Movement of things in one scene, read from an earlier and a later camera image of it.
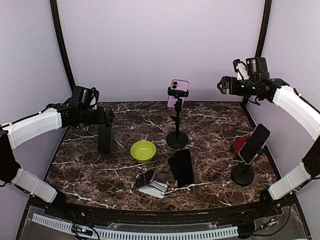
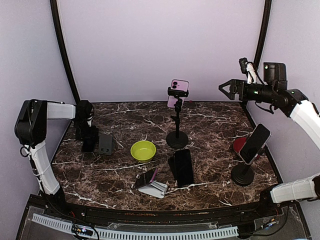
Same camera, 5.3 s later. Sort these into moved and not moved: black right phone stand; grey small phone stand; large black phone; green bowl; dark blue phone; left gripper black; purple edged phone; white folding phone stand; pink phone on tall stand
Moved: dark blue phone; grey small phone stand; left gripper black
Not moved: pink phone on tall stand; white folding phone stand; large black phone; purple edged phone; black right phone stand; green bowl
